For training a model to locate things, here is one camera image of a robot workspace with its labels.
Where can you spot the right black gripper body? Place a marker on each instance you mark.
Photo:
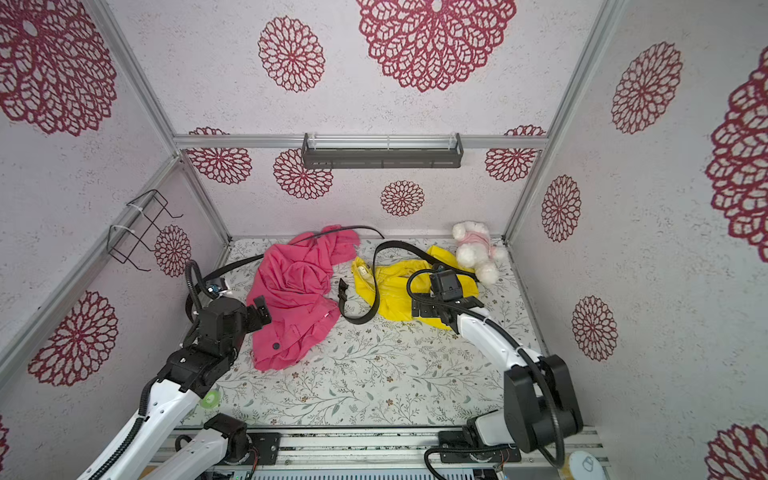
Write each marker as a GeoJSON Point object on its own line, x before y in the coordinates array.
{"type": "Point", "coordinates": [429, 308]}

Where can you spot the black wall shelf rail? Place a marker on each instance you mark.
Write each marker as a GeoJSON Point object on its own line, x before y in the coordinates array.
{"type": "Point", "coordinates": [381, 152]}

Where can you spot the white pink plush toy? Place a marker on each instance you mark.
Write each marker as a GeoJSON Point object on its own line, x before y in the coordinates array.
{"type": "Point", "coordinates": [477, 251]}

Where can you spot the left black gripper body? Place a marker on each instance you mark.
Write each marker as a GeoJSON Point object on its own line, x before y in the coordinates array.
{"type": "Point", "coordinates": [251, 322]}

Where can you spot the black wire wall rack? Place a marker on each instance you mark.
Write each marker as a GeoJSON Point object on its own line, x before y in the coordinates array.
{"type": "Point", "coordinates": [124, 240]}

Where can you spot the yellow garment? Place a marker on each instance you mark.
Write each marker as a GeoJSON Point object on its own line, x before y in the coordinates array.
{"type": "Point", "coordinates": [395, 304]}

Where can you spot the black leather belt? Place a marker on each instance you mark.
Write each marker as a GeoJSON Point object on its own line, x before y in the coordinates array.
{"type": "Point", "coordinates": [228, 270]}

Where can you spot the pink trousers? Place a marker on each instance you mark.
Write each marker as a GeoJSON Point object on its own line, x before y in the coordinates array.
{"type": "Point", "coordinates": [294, 280]}

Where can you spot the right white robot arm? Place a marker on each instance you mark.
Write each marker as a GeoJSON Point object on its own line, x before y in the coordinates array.
{"type": "Point", "coordinates": [539, 405]}

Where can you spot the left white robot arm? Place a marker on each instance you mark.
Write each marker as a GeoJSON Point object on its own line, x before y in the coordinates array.
{"type": "Point", "coordinates": [166, 399]}

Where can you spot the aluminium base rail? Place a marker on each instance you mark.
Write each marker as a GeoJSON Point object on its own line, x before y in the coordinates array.
{"type": "Point", "coordinates": [371, 452]}

